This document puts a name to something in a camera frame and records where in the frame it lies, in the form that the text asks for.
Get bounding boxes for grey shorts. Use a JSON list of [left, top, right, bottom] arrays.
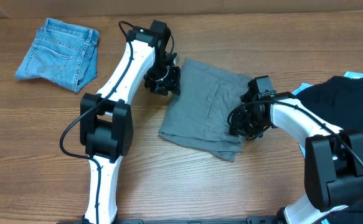
[[159, 59, 251, 162]]

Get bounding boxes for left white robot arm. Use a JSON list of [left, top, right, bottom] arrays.
[[80, 27, 181, 223]]

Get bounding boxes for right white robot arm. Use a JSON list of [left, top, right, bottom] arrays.
[[227, 91, 363, 223]]

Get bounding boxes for folded blue denim shorts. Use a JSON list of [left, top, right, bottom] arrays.
[[15, 18, 100, 93]]

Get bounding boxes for black t-shirt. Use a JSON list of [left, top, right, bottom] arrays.
[[295, 72, 363, 224]]

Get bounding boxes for light blue garment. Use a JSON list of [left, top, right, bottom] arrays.
[[292, 72, 363, 224]]

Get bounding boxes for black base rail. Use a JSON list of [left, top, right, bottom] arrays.
[[56, 214, 283, 224]]

